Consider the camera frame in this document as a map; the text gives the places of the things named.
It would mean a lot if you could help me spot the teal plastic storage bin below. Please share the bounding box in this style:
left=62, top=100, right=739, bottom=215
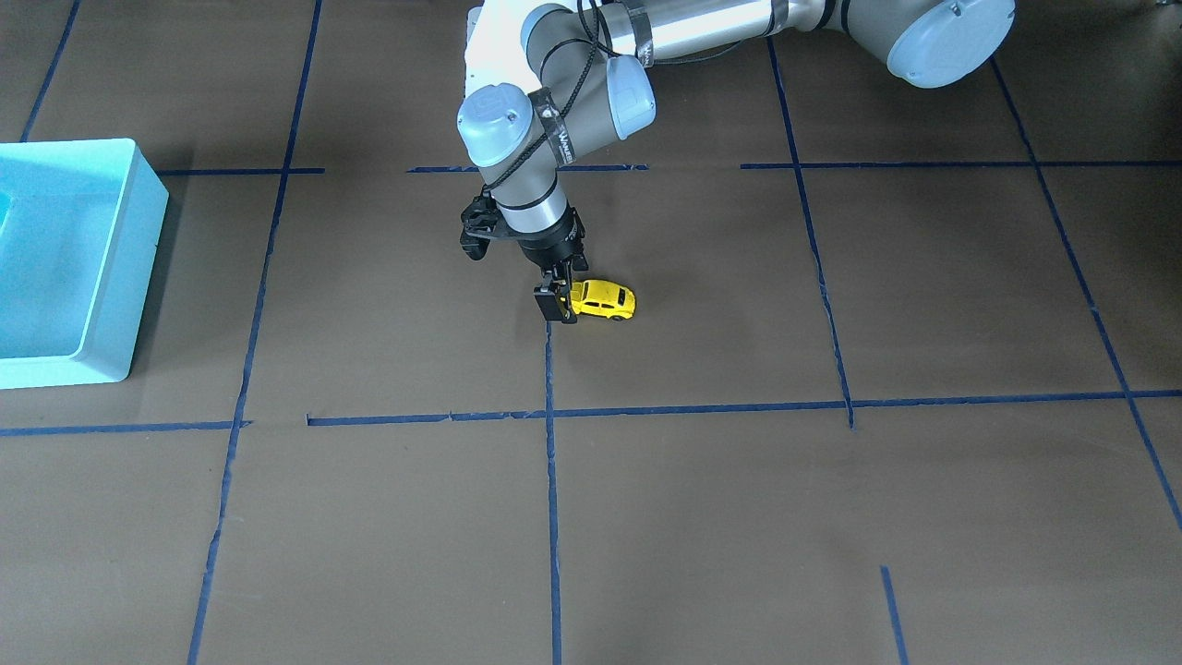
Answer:
left=1, top=138, right=169, bottom=389

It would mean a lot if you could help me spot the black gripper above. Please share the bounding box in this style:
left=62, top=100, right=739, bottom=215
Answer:
left=517, top=208, right=587, bottom=324

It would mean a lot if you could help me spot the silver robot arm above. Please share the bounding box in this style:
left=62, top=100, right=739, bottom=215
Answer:
left=456, top=1, right=1017, bottom=324

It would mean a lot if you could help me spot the yellow beetle toy car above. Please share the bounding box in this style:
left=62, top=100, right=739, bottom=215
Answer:
left=570, top=279, right=636, bottom=321

